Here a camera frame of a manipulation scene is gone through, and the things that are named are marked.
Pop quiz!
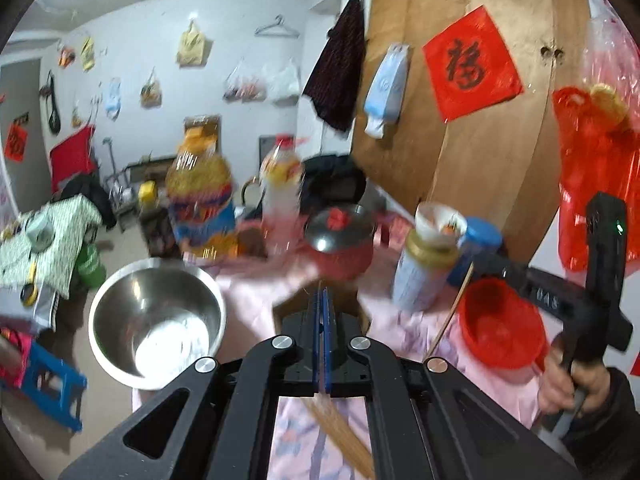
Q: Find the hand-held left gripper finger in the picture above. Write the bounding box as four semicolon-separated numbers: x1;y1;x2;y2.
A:
57;285;325;480
325;286;582;480

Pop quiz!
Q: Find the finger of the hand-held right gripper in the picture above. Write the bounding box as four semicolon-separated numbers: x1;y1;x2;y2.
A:
472;252;532;289

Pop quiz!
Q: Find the wooden chopstick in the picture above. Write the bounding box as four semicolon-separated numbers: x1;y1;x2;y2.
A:
424;261;475;361

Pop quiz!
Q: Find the bundle of wooden chopsticks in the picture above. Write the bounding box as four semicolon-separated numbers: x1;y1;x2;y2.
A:
299;394;377;480

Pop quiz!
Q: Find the person's right forearm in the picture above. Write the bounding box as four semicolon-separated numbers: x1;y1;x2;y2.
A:
540;367;640;480

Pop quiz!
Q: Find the person's right hand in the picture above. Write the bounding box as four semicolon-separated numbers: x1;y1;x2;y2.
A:
539;342;612;424

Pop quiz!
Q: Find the blue lidded container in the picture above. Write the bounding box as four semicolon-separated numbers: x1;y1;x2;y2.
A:
447;217;504;286

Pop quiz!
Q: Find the red plastic basket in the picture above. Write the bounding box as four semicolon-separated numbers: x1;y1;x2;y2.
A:
458;278;549;374

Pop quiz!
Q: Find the white ceramic bowl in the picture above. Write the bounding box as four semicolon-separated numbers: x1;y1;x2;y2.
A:
415;201;469;249

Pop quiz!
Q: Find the red cooking pot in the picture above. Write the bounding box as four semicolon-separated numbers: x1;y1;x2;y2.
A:
311;210;397;282

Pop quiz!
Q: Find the tin can gold lid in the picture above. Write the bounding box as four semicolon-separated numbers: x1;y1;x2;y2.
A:
391;230;461;313

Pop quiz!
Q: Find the red plastic bag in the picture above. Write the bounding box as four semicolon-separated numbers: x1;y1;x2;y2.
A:
552;85;640;274

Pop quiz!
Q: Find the steel pot lid red knob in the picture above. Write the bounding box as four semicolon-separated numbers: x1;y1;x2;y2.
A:
305;204;379;254

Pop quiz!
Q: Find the thin wooden stick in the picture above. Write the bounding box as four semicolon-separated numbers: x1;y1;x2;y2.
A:
430;122;449;201

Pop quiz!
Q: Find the wooden wardrobe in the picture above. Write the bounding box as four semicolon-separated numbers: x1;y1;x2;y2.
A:
350;0;603;283

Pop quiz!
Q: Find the clear bottle yellow label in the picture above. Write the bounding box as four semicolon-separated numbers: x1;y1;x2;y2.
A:
260;135;306;257

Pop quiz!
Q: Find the stainless steel bowl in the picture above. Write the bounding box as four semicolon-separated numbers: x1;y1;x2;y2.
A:
89;258;227;390

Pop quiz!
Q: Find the large cooking oil bottle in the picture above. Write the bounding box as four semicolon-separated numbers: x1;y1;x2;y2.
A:
165;116;239;261

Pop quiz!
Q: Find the red paper poster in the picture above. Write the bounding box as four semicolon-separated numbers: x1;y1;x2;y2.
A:
422;5;525;122

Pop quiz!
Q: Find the dark soy sauce bottle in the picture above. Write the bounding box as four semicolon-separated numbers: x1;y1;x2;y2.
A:
137;181;169;257

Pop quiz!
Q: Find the blue white hanging bag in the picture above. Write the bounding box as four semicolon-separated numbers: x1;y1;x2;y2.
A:
363;42;412;140

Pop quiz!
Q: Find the green plastic bucket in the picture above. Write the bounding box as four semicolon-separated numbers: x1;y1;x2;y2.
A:
76;242;107;289

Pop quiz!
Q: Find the dark hanging garment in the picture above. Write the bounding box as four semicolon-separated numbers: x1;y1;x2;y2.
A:
302;0;369;134

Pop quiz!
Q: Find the white plastic bag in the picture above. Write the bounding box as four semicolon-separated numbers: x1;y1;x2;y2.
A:
267;57;301;106

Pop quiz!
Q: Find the clear plastic bag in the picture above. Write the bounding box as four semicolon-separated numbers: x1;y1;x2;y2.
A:
223;60;269;104

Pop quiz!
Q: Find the blue plastic stool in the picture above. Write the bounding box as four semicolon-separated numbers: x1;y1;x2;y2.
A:
14;341;87;432

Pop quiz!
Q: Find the black jacket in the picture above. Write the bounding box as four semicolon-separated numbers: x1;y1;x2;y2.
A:
59;175;117;232

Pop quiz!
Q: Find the green patterned tablecloth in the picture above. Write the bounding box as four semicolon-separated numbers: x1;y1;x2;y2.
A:
0;195;104;322

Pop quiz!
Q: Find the pale green container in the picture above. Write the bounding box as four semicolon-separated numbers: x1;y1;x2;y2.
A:
27;215;54;252

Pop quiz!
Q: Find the small printed hanging bag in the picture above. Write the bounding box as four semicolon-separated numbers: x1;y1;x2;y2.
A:
140;70;164;110

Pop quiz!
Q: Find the red cloth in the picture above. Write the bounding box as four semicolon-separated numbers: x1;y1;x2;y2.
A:
50;127;97;194

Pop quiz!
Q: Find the light blue hanging bag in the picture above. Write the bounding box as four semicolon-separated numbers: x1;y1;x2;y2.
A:
103;78;123;120

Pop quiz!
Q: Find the cream tote bag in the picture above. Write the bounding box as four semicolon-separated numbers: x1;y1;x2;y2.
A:
176;21;209;67

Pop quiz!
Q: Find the black hanging bag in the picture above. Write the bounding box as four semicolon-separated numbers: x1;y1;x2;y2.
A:
40;71;62;135

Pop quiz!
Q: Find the small red door poster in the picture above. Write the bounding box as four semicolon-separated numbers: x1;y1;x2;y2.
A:
4;122;29;163

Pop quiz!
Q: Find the grey door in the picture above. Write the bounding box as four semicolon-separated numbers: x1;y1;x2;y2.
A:
0;57;52;206

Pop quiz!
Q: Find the metal walking frame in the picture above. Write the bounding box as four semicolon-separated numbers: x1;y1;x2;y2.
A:
102;137;135;213

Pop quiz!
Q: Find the wire clothes hanger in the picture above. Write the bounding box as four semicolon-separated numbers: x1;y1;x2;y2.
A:
254;15;301;40

